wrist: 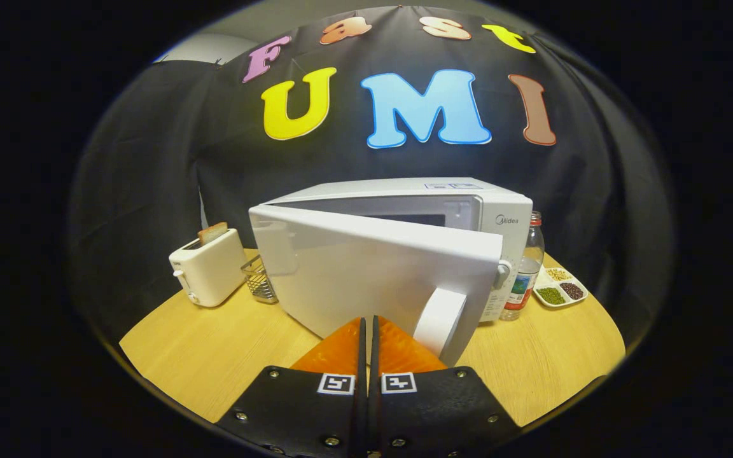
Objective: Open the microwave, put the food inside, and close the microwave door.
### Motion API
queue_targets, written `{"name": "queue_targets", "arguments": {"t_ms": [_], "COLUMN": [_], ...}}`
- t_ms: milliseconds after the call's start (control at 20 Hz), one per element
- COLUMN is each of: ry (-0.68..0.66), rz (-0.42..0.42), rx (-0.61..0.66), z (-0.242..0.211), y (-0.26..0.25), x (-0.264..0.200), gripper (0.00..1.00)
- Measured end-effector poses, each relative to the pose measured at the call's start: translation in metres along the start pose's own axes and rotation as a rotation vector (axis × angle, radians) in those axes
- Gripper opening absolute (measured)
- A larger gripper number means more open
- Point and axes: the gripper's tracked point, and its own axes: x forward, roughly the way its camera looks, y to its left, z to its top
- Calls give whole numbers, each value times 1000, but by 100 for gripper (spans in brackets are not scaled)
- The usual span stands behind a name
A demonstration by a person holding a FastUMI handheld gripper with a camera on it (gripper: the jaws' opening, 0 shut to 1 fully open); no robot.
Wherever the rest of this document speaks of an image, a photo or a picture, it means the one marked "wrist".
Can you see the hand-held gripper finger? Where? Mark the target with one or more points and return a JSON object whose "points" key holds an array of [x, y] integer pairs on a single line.
{"points": [[363, 407], [373, 407]]}

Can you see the white microwave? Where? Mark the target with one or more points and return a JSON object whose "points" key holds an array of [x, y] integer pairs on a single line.
{"points": [[373, 273]]}

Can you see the white toaster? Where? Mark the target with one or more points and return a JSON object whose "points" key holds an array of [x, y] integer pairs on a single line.
{"points": [[210, 273]]}

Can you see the clear bottle red cap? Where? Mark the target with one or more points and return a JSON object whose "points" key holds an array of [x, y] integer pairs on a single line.
{"points": [[529, 267]]}

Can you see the white divided bean dish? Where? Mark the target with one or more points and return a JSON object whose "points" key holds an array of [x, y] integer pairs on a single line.
{"points": [[560, 289]]}

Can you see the toasted bread slice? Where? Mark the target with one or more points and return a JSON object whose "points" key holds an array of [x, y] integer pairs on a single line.
{"points": [[212, 233]]}

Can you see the black backdrop cloth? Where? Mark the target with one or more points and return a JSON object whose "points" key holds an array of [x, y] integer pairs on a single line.
{"points": [[150, 159]]}

